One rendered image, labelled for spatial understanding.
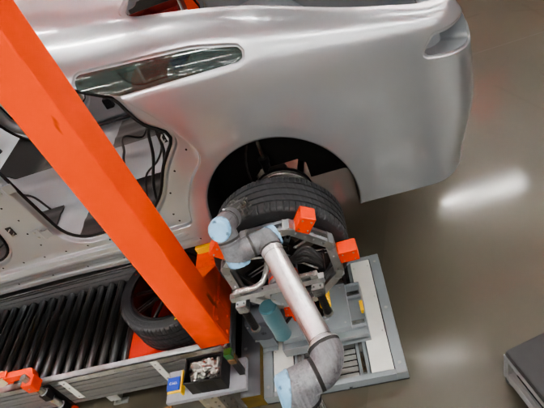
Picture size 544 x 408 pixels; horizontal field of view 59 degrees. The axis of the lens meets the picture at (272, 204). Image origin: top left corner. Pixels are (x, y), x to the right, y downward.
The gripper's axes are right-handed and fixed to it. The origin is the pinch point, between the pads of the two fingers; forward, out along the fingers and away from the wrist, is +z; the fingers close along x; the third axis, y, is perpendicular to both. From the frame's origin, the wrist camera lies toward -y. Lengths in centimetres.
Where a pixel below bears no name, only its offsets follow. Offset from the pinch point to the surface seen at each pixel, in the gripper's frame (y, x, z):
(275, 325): -16, -60, -1
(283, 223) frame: 15.5, -15.1, -6.5
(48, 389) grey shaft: -169, -46, 2
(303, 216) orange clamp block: 25.8, -15.2, -9.5
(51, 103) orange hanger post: -11, 65, -64
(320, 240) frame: 25.1, -30.2, -2.2
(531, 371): 79, -122, -2
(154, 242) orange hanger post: -27.3, 7.0, -33.1
